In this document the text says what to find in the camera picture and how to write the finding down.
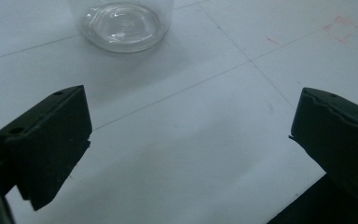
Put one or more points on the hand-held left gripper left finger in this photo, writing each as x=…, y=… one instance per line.
x=49, y=140

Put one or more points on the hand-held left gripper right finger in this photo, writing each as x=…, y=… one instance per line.
x=338, y=140

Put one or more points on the clear glass jar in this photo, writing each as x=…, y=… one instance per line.
x=122, y=28

